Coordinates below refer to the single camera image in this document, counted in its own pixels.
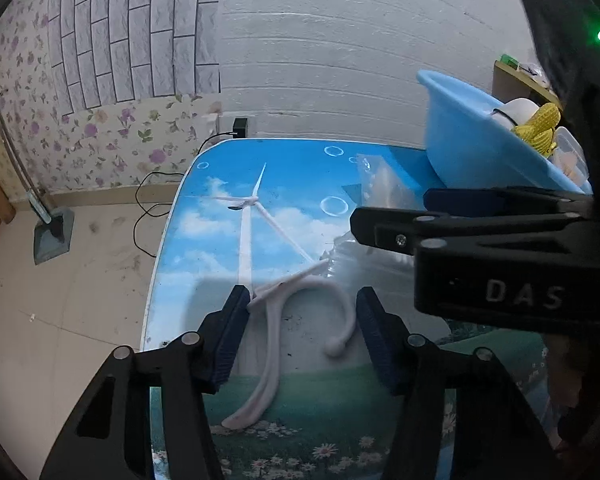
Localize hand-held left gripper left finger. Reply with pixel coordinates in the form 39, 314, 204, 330
40, 284, 253, 480

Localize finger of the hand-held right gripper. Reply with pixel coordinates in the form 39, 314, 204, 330
424, 186, 595, 217
350, 206, 594, 262

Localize long-handled dustpan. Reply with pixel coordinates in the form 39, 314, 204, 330
0, 87, 76, 267

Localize wooden side desk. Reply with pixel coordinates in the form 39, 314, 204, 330
492, 57, 563, 108

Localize black cable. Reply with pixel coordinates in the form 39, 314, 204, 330
132, 132, 236, 258

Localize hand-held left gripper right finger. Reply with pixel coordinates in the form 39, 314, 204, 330
355, 286, 556, 480

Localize white plastic hook hanger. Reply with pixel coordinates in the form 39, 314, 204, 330
222, 260, 357, 430

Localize clear plastic bag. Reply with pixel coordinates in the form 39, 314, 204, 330
322, 155, 433, 281

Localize white cap with black cord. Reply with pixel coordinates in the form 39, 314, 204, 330
491, 97, 540, 128

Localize clear toothpick box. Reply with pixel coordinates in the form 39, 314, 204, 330
549, 129, 588, 183

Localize blue plastic basin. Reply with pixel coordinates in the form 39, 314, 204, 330
416, 70, 595, 196

